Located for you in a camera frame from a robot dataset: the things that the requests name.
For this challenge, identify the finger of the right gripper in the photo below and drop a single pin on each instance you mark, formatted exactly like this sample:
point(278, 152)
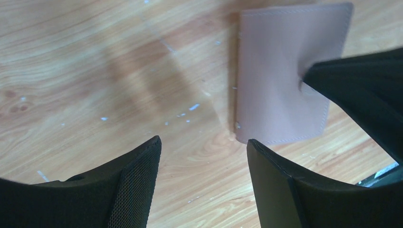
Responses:
point(369, 88)

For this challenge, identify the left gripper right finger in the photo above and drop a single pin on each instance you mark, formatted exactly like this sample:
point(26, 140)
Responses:
point(289, 195)

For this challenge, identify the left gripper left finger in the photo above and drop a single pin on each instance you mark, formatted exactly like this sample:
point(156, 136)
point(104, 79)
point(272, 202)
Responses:
point(117, 194)

